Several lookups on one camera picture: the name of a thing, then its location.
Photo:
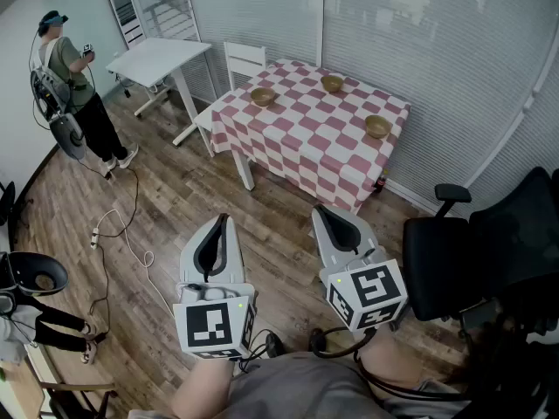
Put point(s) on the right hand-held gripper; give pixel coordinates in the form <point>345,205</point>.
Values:
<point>367,295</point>

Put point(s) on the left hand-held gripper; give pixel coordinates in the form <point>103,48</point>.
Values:
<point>209,325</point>

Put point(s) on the brown bowl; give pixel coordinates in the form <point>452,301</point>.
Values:
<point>377,125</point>
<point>262,96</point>
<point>332,83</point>

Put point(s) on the person's right forearm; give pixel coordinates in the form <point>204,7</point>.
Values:
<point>393,360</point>

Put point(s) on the person's left forearm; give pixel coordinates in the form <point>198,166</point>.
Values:
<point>198,391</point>

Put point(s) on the dark plastic bottle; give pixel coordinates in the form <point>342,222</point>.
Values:
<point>380,183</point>

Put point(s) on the white table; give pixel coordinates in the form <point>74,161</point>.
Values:
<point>244,173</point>

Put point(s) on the red white checked tablecloth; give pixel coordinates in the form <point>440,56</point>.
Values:
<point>305,133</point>

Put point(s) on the white power strip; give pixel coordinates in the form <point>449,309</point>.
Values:
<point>94,238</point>

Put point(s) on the black office chair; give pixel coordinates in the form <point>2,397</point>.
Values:
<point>489,251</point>
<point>6,203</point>

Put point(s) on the person's grey shirt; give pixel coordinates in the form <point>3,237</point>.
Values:
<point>297,386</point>

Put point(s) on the wooden chair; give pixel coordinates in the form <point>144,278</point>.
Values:
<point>74,391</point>

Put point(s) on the white chair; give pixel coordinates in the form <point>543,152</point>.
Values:
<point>244,61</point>

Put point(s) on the white desk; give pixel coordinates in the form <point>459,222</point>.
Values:
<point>161,57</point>

